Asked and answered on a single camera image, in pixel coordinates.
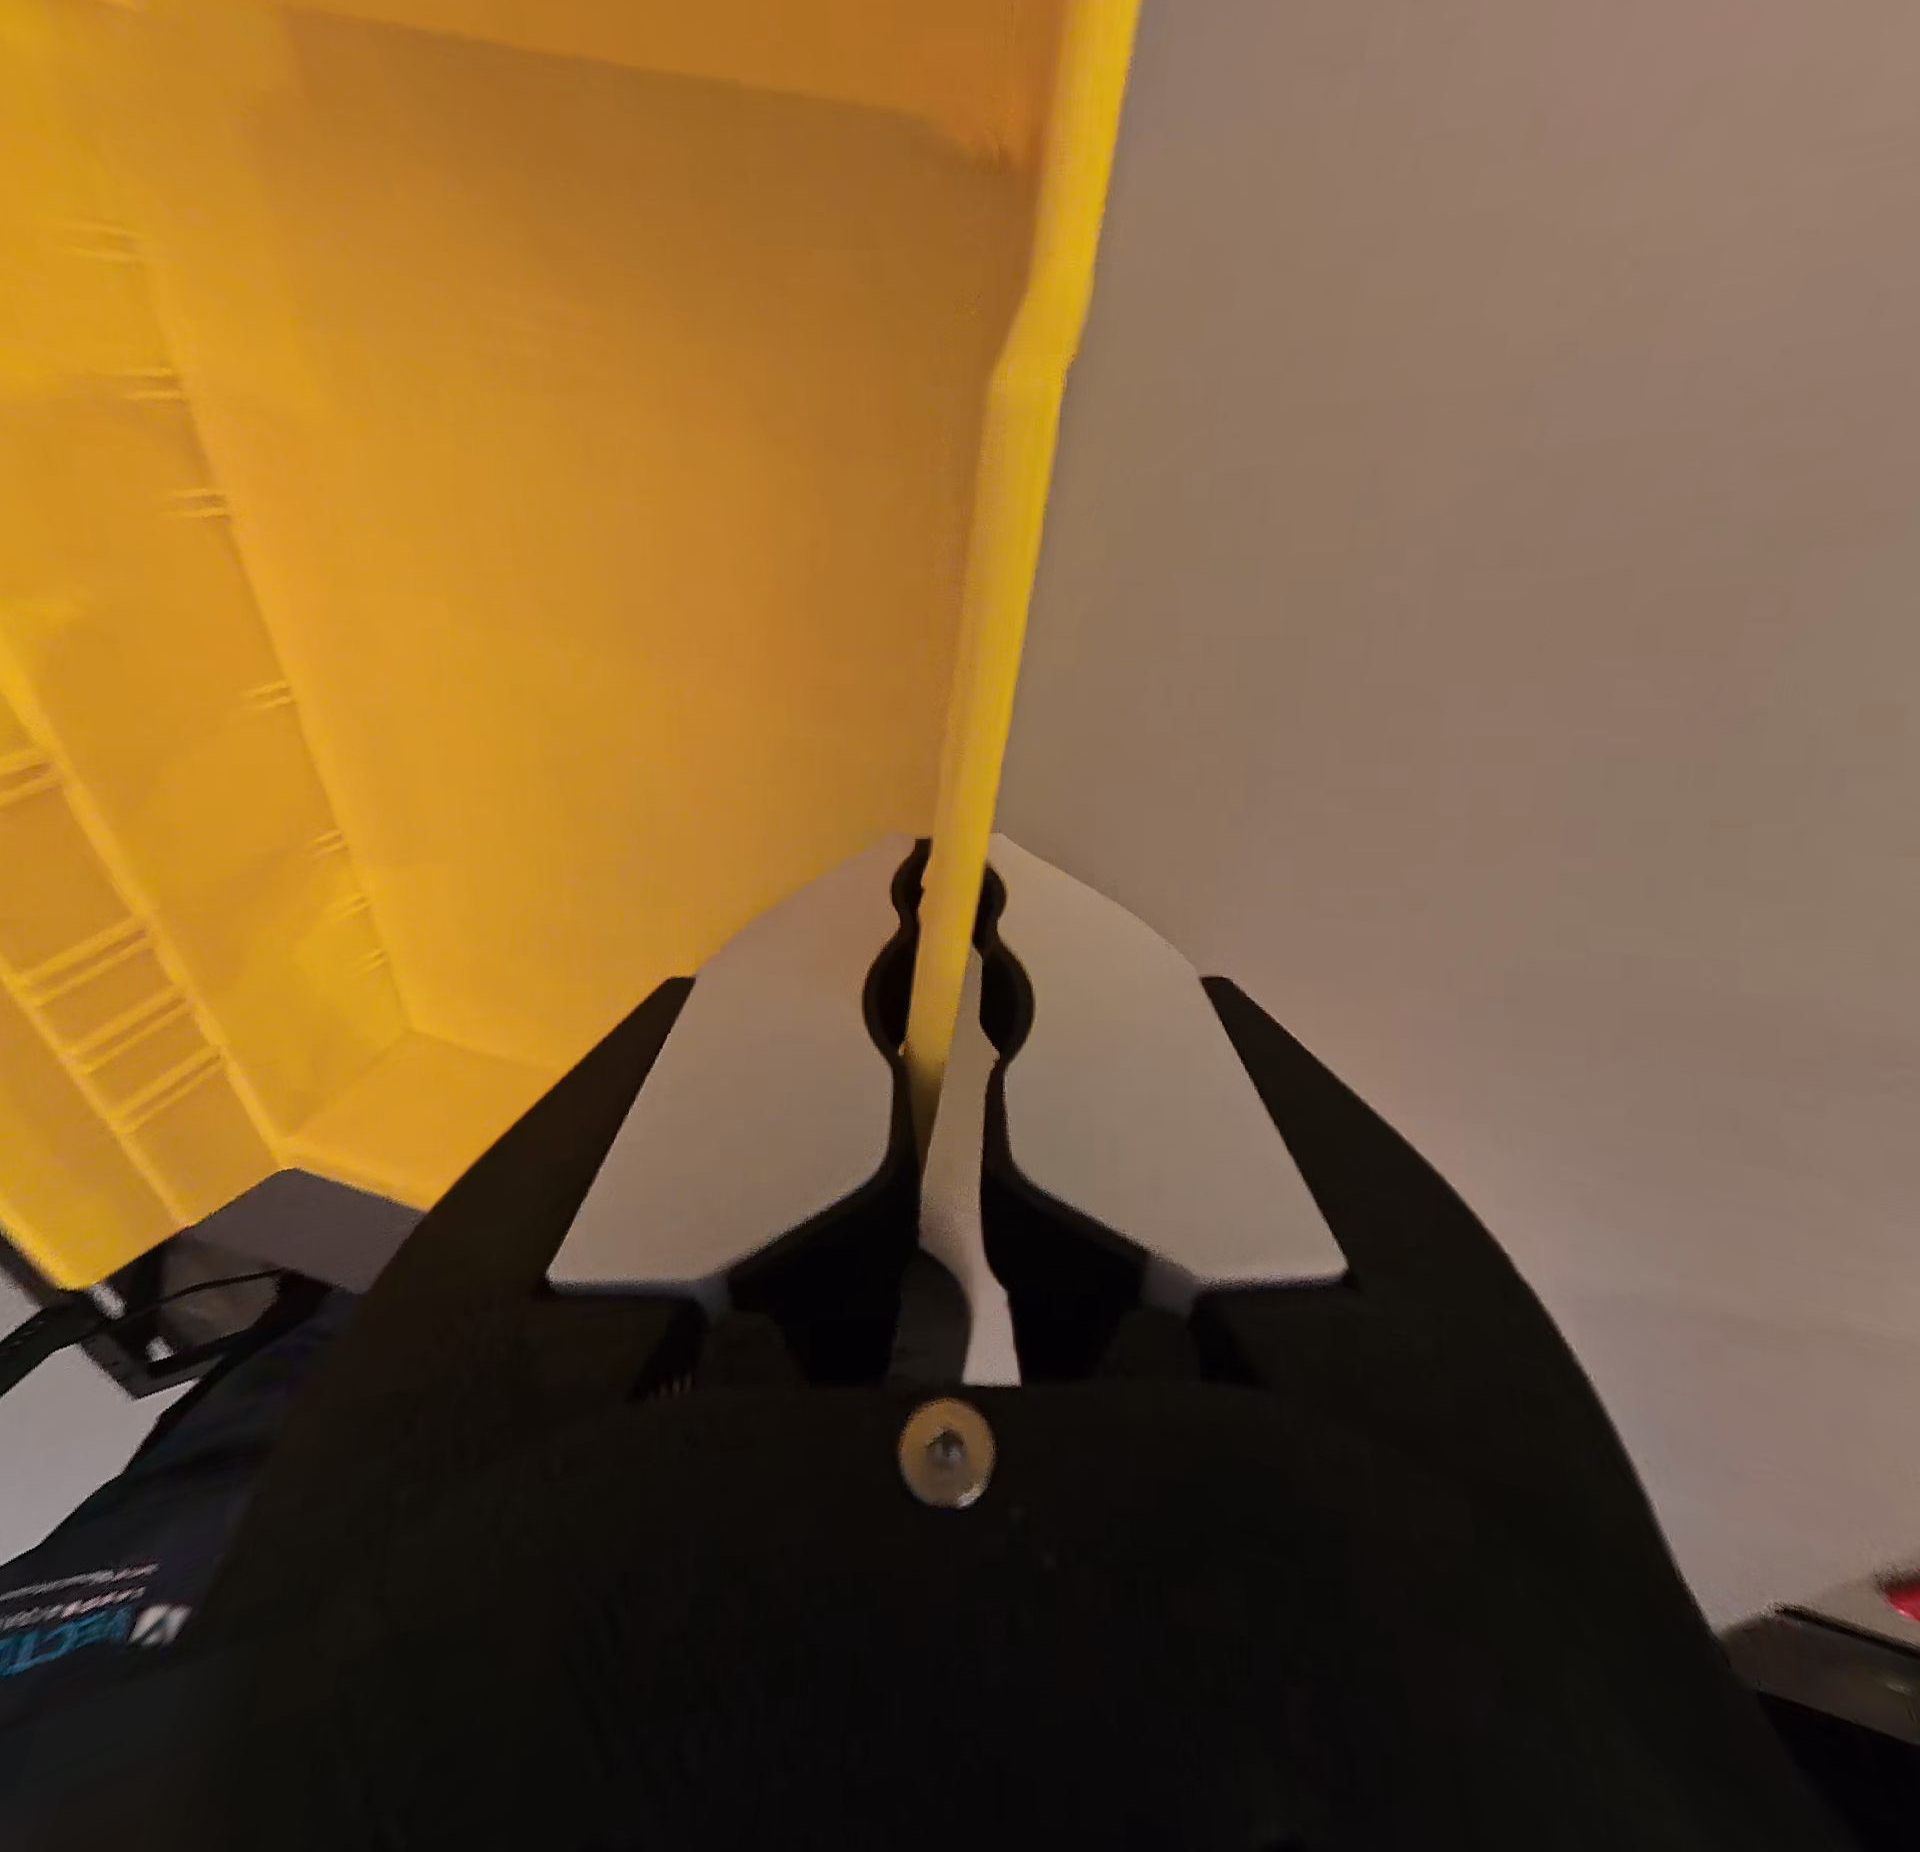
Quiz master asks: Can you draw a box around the yellow plastic bin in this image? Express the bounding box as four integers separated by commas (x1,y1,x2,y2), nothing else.
0,0,1158,1299

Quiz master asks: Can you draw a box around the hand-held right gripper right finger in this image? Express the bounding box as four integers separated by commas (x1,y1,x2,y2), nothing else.
968,830,1352,1314

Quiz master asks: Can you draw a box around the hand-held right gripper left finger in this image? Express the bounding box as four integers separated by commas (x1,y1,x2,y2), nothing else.
552,841,940,1314

